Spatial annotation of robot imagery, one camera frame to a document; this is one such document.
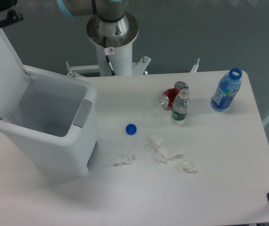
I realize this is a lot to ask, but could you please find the crumpled white tissue left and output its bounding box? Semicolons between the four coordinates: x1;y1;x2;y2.
112;151;134;166

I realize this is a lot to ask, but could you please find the white pedestal base frame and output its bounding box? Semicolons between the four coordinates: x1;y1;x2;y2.
65;56;201;77

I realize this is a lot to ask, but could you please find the blue plastic drink bottle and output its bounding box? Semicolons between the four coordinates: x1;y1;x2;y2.
211;67;242;112

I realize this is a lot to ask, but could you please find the clear green-label water bottle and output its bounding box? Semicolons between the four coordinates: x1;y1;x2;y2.
172;88;190;121

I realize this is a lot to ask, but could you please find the crumpled white tissue right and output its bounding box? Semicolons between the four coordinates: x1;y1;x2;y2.
182;159;198;174

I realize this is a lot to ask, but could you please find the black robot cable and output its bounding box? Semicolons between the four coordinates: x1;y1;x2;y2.
103;35;118;77

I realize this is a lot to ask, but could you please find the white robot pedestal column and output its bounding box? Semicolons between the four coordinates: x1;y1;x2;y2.
95;43;133;77

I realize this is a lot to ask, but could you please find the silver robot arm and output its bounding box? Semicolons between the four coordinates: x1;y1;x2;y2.
0;0;139;48

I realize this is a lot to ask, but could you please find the crushed red soda can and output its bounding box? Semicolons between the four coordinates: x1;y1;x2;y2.
159;81;189;110

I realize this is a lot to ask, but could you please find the blue bottle cap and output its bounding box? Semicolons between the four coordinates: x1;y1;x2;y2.
125;123;137;135

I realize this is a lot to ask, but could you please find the crumpled white tissue middle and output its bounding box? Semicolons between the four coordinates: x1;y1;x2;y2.
154;147;183;164

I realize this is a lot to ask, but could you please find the crumpled white tissue top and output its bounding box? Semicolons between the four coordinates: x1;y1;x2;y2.
149;135;162;150

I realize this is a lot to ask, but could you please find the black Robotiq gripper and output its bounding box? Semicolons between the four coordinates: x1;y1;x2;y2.
0;0;24;28

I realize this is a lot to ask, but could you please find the white plastic trash can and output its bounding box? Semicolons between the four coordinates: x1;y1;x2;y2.
0;66;99;177

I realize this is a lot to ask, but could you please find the white trash can lid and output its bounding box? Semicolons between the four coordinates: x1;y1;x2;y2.
0;29;30;121

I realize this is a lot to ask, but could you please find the crumpled white tissue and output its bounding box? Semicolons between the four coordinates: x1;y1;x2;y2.
154;147;183;164
182;159;198;174
112;151;134;166
149;135;162;150

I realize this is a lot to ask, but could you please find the clear white bottle cap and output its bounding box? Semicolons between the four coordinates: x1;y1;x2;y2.
143;109;157;118

